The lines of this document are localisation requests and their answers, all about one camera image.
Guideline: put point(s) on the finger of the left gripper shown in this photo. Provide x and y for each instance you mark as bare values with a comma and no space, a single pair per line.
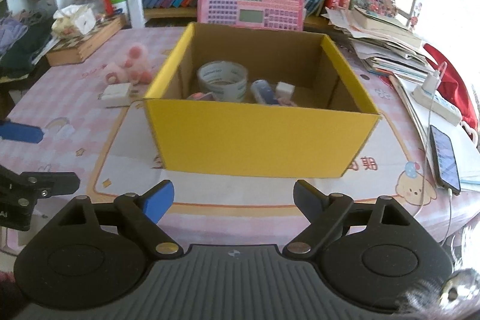
20,132

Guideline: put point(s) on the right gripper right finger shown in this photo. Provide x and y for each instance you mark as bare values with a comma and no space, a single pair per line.
368,254

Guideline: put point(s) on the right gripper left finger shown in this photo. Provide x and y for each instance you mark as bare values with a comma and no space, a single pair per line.
90,255

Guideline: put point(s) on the pink plush paw toy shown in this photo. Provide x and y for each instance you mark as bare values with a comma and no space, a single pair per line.
132,67

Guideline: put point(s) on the white charger plug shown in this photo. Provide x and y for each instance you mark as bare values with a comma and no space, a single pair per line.
284,90

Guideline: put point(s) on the dark blue white tube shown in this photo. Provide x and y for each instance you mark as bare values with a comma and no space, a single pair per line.
263,93

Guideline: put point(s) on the pink checkered tablecloth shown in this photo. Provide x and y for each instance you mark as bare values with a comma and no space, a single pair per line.
112,152

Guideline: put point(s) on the pile of clothes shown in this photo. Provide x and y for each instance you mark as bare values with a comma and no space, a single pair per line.
22,40

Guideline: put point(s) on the wooden chess box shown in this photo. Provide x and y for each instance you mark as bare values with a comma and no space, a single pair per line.
78,49

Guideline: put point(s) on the white power adapter with usb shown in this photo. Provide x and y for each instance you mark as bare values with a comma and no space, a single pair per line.
116,95

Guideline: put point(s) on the tissue pack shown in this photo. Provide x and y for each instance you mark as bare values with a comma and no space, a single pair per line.
73,21

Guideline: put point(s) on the black smartphone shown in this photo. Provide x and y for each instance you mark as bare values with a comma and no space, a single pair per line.
445,168

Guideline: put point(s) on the white power strip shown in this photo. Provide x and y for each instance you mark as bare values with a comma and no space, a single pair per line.
438,105

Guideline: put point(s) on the pink flat eraser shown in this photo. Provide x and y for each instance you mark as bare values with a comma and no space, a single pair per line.
286,102

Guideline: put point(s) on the red cloth bag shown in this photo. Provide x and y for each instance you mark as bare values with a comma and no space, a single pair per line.
454,90

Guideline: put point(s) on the yellow cardboard box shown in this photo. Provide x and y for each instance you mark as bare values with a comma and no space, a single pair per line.
330,121

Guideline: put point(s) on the stack of papers and books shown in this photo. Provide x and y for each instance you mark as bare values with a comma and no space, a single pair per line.
383,45

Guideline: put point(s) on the clear tape roll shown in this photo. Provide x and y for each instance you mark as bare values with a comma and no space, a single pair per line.
227,81

